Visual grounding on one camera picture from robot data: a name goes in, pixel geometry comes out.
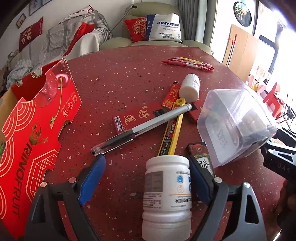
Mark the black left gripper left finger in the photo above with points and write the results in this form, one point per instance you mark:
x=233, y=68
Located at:
x=45, y=220

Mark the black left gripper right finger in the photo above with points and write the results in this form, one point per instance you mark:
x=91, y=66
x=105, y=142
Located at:
x=245, y=219

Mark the clear plastic container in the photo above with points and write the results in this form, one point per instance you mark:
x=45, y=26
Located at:
x=234, y=123

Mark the white blue-label pill bottle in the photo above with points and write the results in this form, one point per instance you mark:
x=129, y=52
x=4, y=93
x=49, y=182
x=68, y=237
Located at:
x=167, y=199

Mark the red lighter box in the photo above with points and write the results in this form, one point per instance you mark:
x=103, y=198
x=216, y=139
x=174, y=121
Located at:
x=131, y=118

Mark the white yellow-label pill bottle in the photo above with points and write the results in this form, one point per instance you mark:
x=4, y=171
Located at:
x=190, y=88

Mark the red gold slim lighter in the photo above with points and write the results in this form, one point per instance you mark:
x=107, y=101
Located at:
x=171, y=96

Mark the silver black gel pen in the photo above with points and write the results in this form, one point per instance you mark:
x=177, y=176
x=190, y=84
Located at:
x=129, y=135

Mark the red plastic chair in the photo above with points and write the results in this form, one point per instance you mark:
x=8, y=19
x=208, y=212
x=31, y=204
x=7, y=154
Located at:
x=271, y=99

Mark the black patterned lighter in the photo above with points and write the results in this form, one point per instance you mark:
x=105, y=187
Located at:
x=200, y=152

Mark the red cardboard fruit box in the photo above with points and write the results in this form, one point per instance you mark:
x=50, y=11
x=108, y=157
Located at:
x=45, y=104

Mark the yellow utility knife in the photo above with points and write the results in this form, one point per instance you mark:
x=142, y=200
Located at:
x=170, y=139

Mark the red marker pen back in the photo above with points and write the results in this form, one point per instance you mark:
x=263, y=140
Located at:
x=177, y=59

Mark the red marker pen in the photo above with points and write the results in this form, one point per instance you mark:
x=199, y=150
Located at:
x=178, y=63
x=177, y=59

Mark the brown cardboard board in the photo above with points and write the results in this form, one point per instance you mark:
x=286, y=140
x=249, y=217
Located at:
x=240, y=52

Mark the red marker pen front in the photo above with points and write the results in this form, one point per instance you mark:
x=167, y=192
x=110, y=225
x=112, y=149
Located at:
x=178, y=63

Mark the yellow pen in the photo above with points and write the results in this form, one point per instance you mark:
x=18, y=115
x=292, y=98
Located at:
x=195, y=61

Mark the grey crumpled blanket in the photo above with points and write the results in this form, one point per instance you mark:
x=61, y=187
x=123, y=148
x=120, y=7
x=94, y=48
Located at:
x=22, y=68

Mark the grey striped sofa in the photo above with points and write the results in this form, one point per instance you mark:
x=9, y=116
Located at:
x=61, y=21

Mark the dark red text cushion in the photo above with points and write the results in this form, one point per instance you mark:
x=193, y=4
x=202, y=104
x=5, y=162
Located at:
x=30, y=33

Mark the red sofa pillow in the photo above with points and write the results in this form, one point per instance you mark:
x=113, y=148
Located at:
x=82, y=30

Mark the white blue printed bag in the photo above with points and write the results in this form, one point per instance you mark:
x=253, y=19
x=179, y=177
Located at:
x=163, y=28

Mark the red embroidered cushion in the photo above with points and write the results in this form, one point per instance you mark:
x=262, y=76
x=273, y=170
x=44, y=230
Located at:
x=137, y=29

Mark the beige armchair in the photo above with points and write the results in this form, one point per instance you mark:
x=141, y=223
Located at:
x=141, y=10

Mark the round black wall decoration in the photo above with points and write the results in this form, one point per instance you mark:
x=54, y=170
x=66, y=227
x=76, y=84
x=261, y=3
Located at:
x=242, y=14

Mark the framed wall picture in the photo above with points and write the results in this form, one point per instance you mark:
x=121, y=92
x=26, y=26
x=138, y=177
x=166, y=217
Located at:
x=20, y=20

